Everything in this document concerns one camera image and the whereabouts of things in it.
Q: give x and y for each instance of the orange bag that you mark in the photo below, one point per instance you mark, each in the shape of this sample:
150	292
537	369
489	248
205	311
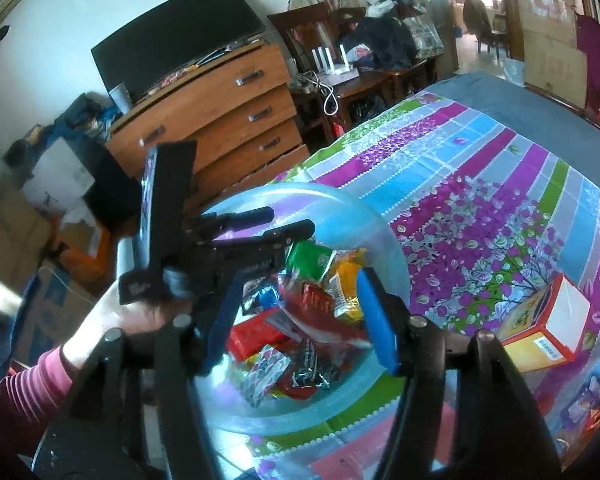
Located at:
80	255

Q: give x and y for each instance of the chair with dark jacket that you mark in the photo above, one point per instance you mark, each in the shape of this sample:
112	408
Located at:
477	20

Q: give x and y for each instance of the pink packet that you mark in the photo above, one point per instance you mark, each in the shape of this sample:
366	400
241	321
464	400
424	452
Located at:
340	460

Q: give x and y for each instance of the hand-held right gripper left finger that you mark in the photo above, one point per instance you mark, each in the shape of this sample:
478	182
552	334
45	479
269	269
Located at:
225	310

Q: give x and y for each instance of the blue clothes heap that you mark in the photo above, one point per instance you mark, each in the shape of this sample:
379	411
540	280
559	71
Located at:
85	115

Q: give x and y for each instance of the black box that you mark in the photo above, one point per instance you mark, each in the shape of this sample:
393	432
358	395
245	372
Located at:
107	190

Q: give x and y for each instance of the person's left hand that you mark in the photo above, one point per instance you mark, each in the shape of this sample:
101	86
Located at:
125	316

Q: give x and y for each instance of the printed snack packet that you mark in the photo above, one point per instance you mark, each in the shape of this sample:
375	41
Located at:
582	407

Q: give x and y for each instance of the large cardboard box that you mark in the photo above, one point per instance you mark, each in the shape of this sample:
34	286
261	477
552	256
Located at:
550	60

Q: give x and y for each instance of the floral striped bedsheet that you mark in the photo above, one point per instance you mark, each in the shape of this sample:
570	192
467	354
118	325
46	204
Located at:
480	200

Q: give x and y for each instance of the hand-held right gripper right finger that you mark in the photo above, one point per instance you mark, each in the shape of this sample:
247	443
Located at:
377	320

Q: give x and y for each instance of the wooden dresser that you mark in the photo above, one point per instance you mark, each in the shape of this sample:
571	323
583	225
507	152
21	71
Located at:
215	110

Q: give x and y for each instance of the person's left forearm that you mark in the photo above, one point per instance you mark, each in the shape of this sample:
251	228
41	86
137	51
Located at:
15	405

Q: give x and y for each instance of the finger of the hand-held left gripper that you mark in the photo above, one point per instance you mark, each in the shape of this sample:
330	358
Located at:
245	217
290	232

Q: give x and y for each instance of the white box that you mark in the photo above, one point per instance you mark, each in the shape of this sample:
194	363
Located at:
55	175

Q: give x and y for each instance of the blue plastic basin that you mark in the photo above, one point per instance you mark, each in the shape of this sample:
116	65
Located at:
360	240

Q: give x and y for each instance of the grey cup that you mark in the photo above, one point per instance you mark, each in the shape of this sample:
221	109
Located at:
121	100

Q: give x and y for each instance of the pile of snack packets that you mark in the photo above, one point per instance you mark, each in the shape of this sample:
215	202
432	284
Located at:
305	350

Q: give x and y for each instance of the blue printed cardboard box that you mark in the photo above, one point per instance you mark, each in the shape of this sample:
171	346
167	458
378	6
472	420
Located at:
55	310

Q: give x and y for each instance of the grey mattress cover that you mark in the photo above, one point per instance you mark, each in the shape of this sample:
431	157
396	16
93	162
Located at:
510	105

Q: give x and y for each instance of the yellow red carton box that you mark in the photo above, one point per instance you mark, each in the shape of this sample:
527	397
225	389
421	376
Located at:
535	320

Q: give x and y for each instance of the dark wooden chair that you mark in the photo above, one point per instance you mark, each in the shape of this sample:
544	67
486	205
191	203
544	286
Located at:
347	17
300	25

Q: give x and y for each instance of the dark wooden table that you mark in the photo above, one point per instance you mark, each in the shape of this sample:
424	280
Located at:
370	87

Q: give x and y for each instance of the pile of clothes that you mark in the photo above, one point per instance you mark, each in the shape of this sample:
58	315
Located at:
380	40

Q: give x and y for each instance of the black flat television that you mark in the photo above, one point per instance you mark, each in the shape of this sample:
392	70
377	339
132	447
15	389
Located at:
180	35

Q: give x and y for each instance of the white router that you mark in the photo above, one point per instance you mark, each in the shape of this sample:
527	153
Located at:
337	76

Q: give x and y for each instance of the brown cardboard box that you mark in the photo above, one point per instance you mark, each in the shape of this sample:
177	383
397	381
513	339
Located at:
10	240

